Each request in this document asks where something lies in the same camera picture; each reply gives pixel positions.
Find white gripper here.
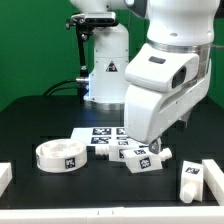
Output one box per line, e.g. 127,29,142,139
123,60,212,156

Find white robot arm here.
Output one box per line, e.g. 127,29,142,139
70,0,221,154

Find white marker sheet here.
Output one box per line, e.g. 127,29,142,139
69,127,131,146

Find white front fence bar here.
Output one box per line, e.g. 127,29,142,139
0,206,224,224

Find white left fence bar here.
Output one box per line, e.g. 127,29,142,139
0,163,12,197

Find black cables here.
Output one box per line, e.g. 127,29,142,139
43,79,86,97

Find camera on black stand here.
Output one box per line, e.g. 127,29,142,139
65,11,120,85

